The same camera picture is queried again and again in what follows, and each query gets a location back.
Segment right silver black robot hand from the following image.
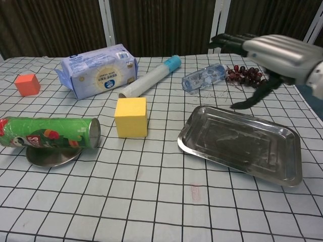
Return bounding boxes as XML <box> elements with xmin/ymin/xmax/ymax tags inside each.
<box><xmin>208</xmin><ymin>33</ymin><xmax>323</xmax><ymax>110</ymax></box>

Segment yellow cube block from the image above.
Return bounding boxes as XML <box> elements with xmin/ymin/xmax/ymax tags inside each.
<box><xmin>114</xmin><ymin>96</ymin><xmax>149</xmax><ymax>138</ymax></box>

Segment green chips can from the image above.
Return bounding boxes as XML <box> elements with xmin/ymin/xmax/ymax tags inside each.
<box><xmin>0</xmin><ymin>116</ymin><xmax>101</xmax><ymax>150</ymax></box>

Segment dark red grape bunch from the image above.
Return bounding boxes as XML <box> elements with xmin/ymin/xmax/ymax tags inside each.
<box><xmin>225</xmin><ymin>65</ymin><xmax>268</xmax><ymax>89</ymax></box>

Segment brown ribbed partition panel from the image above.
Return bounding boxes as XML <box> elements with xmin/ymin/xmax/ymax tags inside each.
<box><xmin>0</xmin><ymin>0</ymin><xmax>108</xmax><ymax>60</ymax></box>
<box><xmin>109</xmin><ymin>0</ymin><xmax>218</xmax><ymax>57</ymax></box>
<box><xmin>220</xmin><ymin>0</ymin><xmax>323</xmax><ymax>55</ymax></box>

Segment clear plastic water bottle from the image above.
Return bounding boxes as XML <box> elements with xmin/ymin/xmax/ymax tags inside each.
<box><xmin>181</xmin><ymin>64</ymin><xmax>227</xmax><ymax>95</ymax></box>

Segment rectangular steel tray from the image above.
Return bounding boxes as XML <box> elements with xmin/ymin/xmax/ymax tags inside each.
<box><xmin>177</xmin><ymin>105</ymin><xmax>303</xmax><ymax>188</ymax></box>

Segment plastic wrap roll blue cap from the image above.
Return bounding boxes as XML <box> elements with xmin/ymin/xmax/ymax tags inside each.
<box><xmin>118</xmin><ymin>54</ymin><xmax>182</xmax><ymax>99</ymax></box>

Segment pale blue tissue pack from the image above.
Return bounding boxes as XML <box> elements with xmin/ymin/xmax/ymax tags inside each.
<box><xmin>55</xmin><ymin>43</ymin><xmax>139</xmax><ymax>100</ymax></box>

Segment white black-checked tablecloth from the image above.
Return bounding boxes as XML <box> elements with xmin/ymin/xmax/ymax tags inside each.
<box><xmin>0</xmin><ymin>54</ymin><xmax>323</xmax><ymax>242</ymax></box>

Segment round steel plate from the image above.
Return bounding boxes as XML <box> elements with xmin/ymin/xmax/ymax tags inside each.
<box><xmin>26</xmin><ymin>147</ymin><xmax>83</xmax><ymax>168</ymax></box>

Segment orange cube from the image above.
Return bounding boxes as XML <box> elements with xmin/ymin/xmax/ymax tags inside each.
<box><xmin>14</xmin><ymin>73</ymin><xmax>41</xmax><ymax>97</ymax></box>

